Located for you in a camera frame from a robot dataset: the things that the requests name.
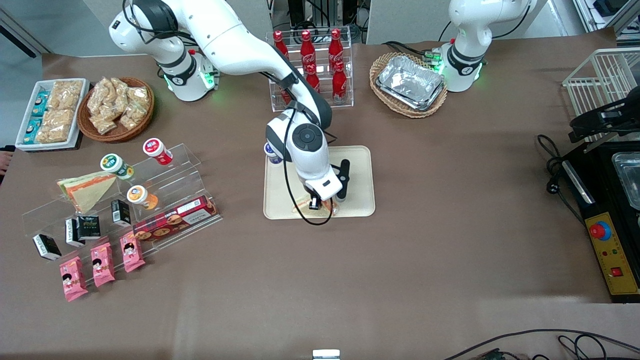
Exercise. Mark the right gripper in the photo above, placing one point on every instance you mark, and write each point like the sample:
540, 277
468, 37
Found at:
313, 194

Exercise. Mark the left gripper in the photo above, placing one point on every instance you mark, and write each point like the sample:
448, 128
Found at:
589, 121

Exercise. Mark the triangular sandwich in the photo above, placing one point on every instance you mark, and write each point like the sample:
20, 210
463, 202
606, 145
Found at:
325, 206
87, 192

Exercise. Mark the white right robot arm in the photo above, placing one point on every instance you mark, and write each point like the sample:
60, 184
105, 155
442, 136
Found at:
235, 35

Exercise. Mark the cream plastic tray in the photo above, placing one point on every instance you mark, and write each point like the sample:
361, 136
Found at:
360, 175

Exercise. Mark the silver foil tray stack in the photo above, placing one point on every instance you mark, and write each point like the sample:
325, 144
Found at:
410, 82

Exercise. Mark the white rectangular snack tray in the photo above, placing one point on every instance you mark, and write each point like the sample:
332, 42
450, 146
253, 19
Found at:
22, 135

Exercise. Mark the thin silver metal strip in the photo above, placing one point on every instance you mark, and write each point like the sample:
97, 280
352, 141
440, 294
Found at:
595, 145

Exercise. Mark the black machine yellow panel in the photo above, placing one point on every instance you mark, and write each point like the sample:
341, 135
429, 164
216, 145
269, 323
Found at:
600, 170

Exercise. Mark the blue-lid yogurt cup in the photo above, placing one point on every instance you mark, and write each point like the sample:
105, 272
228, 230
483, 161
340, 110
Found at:
270, 152

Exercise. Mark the steel food pan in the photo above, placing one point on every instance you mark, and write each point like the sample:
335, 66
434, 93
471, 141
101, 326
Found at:
630, 180

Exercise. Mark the red emergency stop button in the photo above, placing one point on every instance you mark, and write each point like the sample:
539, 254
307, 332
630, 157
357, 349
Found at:
600, 230

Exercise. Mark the clear acrylic bottle rack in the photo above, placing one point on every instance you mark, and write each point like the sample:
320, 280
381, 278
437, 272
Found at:
345, 95

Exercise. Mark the red cola bottle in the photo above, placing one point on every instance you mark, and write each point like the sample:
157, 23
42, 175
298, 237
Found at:
339, 85
279, 44
336, 47
314, 80
307, 47

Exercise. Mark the light woven wicker basket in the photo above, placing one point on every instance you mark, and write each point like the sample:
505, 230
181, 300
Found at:
380, 95

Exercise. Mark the clear acrylic tiered shelf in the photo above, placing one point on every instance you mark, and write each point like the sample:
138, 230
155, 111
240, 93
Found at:
185, 165

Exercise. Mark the red cookie box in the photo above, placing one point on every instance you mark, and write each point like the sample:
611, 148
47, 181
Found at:
175, 220

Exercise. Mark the red-lid yogurt cup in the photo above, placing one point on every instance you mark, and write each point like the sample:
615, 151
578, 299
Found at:
156, 149

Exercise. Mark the orange-lid yogurt cup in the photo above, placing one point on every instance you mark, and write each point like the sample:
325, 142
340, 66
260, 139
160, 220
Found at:
140, 196

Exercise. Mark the pink snack pack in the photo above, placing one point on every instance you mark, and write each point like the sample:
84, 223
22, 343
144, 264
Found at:
103, 265
73, 280
132, 252

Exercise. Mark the black background equipment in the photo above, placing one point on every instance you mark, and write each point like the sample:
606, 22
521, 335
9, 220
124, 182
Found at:
325, 12

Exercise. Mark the clear bag of snacks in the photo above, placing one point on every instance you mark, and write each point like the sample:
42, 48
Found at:
99, 102
106, 125
139, 96
132, 117
114, 89

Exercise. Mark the green-lid yogurt cup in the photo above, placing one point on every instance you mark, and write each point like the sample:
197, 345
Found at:
114, 164

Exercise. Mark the dark brown wicker basket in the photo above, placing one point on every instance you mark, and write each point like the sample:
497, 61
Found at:
117, 135

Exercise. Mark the golden crisp snack packet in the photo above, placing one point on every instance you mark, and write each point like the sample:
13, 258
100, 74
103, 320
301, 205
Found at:
55, 126
66, 95

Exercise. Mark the small blue snack packet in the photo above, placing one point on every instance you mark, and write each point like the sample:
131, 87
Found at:
40, 102
34, 130

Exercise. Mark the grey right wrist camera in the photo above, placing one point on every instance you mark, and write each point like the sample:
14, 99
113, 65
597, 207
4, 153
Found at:
341, 195

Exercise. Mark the aluminium frame rail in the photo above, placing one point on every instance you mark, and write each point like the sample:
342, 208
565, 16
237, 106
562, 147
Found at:
600, 22

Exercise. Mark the red rocker switch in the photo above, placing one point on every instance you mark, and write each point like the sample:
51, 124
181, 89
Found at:
616, 272

